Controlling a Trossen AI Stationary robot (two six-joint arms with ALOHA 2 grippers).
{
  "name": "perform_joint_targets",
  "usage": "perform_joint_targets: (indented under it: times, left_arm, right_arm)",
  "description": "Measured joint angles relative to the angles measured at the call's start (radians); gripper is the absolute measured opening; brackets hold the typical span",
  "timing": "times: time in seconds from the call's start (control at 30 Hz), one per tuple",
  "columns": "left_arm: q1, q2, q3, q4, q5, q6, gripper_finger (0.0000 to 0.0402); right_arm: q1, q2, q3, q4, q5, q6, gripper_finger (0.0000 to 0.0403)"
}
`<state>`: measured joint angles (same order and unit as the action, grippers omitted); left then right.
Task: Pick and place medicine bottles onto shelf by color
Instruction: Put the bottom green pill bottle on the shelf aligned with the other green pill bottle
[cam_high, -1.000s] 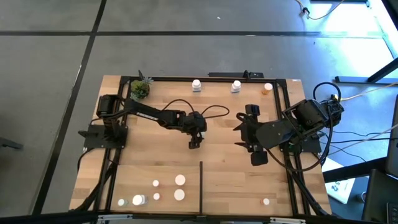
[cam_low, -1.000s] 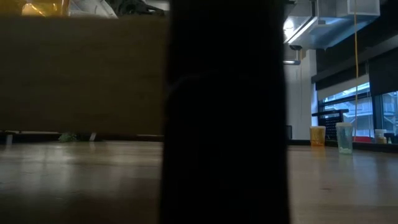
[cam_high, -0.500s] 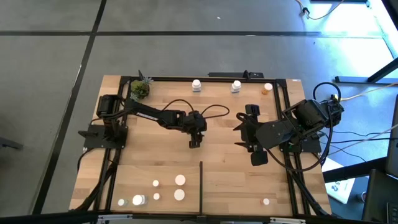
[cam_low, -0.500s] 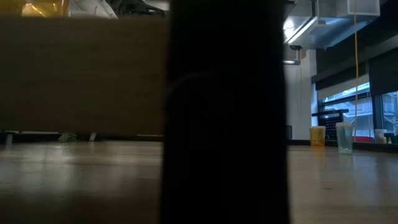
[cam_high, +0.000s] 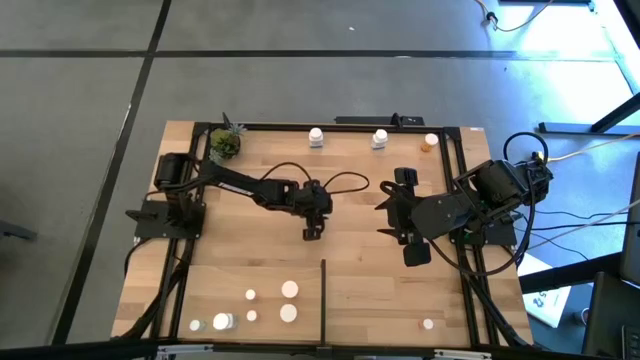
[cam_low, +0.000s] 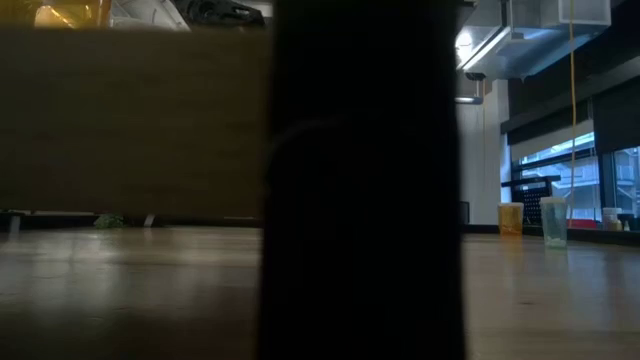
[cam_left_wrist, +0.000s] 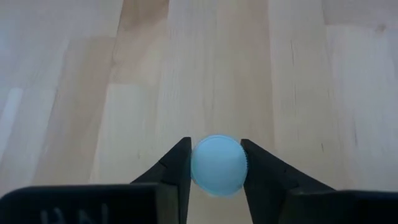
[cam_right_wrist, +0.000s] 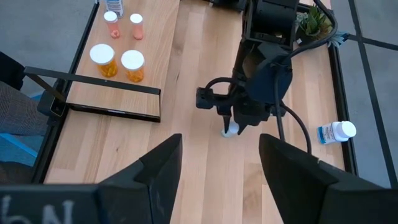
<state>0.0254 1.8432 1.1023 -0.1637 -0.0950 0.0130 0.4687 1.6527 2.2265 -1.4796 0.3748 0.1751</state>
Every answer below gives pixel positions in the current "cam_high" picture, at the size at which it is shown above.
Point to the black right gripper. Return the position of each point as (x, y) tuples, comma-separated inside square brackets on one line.
[(406, 220)]

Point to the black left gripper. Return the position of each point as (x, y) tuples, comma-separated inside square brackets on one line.
[(314, 200)]

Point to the large orange medicine bottle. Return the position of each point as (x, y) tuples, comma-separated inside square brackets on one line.
[(289, 289), (288, 313)]

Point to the small white-capped medicine bottle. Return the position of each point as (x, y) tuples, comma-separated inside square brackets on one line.
[(250, 294)]

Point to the small teal medicine bottle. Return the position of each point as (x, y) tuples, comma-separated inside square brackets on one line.
[(195, 325)]

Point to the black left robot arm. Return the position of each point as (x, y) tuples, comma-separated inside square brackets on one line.
[(235, 181)]

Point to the white bottle blue label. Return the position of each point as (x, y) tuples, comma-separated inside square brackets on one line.
[(315, 135), (380, 136)]

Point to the black flat bar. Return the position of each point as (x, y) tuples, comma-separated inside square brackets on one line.
[(370, 120)]

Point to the small potted green plant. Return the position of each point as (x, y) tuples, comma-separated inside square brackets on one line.
[(225, 144)]

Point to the white printed paper sheet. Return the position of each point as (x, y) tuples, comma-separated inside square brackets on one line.
[(545, 300)]

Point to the black desk leg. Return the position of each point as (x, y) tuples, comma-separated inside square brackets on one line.
[(575, 128), (570, 272)]

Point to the floor power plug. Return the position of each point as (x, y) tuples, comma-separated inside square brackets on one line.
[(492, 19)]

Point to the grey monitor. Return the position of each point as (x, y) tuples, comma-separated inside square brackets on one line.
[(632, 225)]

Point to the black keyboard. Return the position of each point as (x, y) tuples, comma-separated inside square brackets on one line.
[(632, 342)]

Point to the black rig crossbeam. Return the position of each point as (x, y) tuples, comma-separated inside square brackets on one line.
[(75, 350)]

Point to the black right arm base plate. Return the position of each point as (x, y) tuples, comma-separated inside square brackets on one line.
[(502, 235)]

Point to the black aluminium table frame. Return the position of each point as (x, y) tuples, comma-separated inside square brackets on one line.
[(200, 130)]

